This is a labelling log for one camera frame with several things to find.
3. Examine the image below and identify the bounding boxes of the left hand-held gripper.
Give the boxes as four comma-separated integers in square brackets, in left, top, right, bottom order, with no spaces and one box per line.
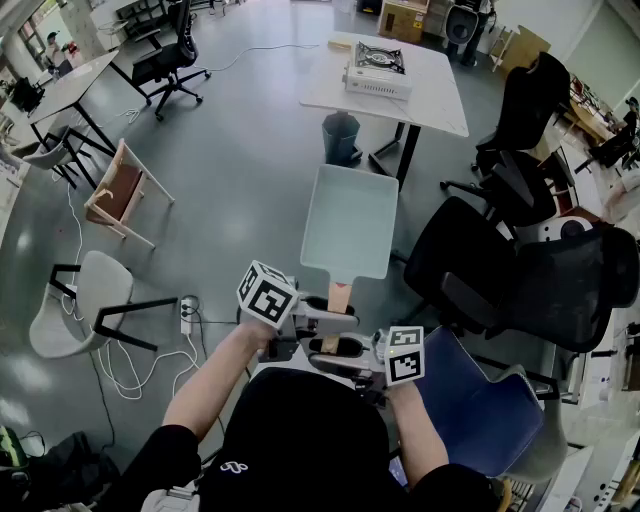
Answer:
[236,259,361,364]

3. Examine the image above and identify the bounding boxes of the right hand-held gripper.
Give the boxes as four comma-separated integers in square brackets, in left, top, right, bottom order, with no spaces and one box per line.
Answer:
[309,325,426,402]

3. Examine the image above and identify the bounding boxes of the rectangular pan with wooden handle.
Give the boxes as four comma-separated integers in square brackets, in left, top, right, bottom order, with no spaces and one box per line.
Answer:
[299,163,400,354]

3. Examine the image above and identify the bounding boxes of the portable gas stove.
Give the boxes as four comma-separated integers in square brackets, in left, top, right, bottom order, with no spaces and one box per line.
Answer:
[342,41,414,102]

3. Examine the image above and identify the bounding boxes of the person's left forearm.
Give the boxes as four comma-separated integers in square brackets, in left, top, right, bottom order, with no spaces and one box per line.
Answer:
[162,319,274,441]

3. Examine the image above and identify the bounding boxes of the person's right forearm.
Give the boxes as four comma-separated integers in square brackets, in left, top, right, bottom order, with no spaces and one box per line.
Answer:
[387,382,450,486]

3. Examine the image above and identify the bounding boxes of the person's light trousers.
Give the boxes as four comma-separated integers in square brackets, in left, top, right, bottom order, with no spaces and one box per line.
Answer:
[249,344,321,384]

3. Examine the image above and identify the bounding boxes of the person's black shirt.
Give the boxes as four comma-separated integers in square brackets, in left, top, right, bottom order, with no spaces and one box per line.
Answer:
[97,367,501,512]

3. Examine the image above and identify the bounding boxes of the blue chair grey shell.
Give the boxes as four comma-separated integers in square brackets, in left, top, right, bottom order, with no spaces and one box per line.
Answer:
[417,324,569,484]

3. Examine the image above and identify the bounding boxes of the white power strip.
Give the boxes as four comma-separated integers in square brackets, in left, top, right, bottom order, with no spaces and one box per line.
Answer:
[179,295,200,336]

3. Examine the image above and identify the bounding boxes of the black mesh office chair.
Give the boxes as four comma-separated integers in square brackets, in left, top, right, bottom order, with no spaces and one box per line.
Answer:
[403,196,640,354]

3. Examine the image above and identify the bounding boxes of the teal trash bin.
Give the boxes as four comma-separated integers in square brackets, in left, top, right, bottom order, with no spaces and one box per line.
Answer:
[322,112,364,166]

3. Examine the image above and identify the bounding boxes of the grey chair black legs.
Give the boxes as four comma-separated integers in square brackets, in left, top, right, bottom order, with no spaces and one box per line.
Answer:
[10,124,76,189]
[28,249,180,360]

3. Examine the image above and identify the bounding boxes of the white black round shell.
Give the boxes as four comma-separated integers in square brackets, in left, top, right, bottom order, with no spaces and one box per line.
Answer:
[542,214,596,242]
[444,3,482,47]

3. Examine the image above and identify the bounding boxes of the white marble table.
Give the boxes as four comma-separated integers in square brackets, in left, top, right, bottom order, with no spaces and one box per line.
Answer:
[299,30,470,194]

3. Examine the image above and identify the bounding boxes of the small wooden chair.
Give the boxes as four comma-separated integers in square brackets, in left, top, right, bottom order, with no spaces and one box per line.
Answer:
[83,138,176,250]

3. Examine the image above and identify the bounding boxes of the black backpack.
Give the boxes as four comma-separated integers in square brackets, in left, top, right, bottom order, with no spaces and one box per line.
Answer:
[29,430,121,512]

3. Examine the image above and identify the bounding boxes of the cardboard box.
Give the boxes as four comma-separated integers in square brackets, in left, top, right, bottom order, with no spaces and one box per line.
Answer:
[377,0,430,45]

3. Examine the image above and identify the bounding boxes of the wooden cabinet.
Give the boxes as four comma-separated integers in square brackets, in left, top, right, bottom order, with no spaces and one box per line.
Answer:
[488,24,552,76]

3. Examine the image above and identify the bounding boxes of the white desk black legs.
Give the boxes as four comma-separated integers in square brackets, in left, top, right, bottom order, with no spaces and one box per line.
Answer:
[27,49,132,191]

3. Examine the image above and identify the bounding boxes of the white looped cable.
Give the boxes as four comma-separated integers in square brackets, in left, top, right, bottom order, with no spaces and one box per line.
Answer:
[49,169,201,401]

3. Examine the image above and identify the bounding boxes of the long white floor cable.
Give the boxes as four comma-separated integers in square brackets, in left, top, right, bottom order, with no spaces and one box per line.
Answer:
[197,43,321,74]

